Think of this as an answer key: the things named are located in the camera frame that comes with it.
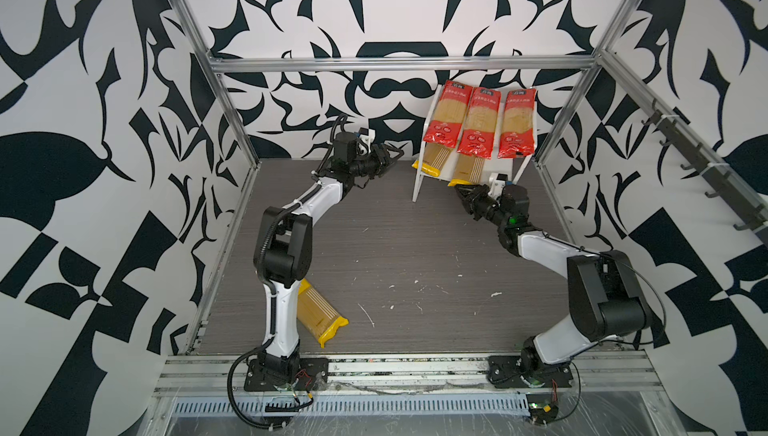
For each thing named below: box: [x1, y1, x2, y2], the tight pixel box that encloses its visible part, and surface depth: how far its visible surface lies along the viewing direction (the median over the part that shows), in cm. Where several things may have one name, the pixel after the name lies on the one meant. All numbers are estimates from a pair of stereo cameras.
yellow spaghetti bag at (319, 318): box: [297, 279, 349, 348], surface depth 83 cm
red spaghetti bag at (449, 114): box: [423, 80, 473, 149], surface depth 85 cm
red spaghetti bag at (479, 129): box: [457, 87, 502, 160], surface depth 83 cm
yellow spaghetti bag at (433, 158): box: [412, 142, 454, 177], surface depth 96 cm
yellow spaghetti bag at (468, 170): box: [447, 153, 485, 187], surface depth 96 cm
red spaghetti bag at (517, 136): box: [497, 88, 537, 159], surface depth 82 cm
